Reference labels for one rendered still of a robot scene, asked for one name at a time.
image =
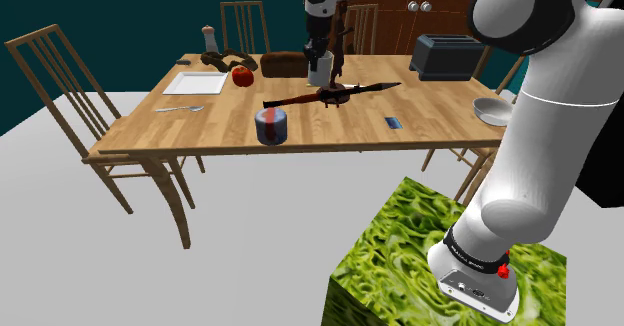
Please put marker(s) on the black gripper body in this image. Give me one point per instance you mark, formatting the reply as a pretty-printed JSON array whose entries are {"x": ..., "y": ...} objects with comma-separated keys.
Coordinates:
[{"x": 318, "y": 32}]

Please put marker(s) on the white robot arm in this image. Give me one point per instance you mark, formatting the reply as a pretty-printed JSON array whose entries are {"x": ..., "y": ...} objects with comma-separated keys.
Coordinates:
[{"x": 541, "y": 135}]

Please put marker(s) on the dark brown figure on base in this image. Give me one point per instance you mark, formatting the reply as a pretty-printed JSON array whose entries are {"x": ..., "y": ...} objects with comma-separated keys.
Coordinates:
[{"x": 338, "y": 62}]

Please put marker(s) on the white mug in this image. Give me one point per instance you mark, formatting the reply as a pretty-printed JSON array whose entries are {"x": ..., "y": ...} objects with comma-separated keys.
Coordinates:
[{"x": 319, "y": 75}]

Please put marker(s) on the wooden slat-back chair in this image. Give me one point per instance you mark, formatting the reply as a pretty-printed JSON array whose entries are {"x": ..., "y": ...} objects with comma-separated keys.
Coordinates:
[
  {"x": 73, "y": 125},
  {"x": 363, "y": 27},
  {"x": 470, "y": 169},
  {"x": 244, "y": 27}
]

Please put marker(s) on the brown bread loaf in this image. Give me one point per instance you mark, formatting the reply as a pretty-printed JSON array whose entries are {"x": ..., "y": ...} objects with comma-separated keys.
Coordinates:
[{"x": 282, "y": 65}]

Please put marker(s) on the red tomato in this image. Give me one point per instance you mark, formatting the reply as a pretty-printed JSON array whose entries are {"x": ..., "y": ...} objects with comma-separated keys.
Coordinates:
[{"x": 242, "y": 77}]

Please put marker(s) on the wooden dining table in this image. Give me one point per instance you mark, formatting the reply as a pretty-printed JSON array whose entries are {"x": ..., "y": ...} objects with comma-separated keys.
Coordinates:
[{"x": 341, "y": 125}]

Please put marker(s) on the dark brown coiled belt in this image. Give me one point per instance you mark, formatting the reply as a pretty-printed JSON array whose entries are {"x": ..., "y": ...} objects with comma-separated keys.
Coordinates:
[{"x": 218, "y": 62}]

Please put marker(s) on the blue-grey cylinder with red stripe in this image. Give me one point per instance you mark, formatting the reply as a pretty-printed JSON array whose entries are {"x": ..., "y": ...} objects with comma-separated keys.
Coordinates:
[{"x": 271, "y": 127}]

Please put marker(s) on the white and brown pepper mill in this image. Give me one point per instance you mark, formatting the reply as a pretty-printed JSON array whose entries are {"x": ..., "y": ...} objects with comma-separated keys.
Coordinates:
[{"x": 210, "y": 40}]

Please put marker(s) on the small blue card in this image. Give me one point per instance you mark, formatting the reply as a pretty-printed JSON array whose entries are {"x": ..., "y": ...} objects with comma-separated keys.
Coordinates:
[{"x": 394, "y": 123}]

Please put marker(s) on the brown wooden cabinet with knobs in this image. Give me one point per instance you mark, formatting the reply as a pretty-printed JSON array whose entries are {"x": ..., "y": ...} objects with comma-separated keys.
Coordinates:
[{"x": 438, "y": 22}]

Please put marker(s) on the dark grey toaster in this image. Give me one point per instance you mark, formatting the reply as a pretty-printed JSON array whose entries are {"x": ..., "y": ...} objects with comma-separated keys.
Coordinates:
[{"x": 446, "y": 59}]

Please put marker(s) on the white square plate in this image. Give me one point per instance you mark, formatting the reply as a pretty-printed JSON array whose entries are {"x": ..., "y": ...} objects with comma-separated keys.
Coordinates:
[{"x": 196, "y": 83}]

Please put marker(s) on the small dark grey flat object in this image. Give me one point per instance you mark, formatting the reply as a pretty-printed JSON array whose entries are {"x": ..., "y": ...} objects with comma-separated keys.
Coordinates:
[{"x": 183, "y": 62}]

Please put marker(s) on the silver spoon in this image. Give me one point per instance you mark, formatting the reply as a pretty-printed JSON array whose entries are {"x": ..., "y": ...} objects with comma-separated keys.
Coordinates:
[{"x": 179, "y": 108}]

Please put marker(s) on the grey bowl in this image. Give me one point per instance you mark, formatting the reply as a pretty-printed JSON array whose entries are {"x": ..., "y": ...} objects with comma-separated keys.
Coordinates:
[{"x": 490, "y": 110}]

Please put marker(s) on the green patterned robot stand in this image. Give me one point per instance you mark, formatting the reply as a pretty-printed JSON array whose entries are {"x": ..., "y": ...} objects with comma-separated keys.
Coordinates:
[{"x": 390, "y": 266}]

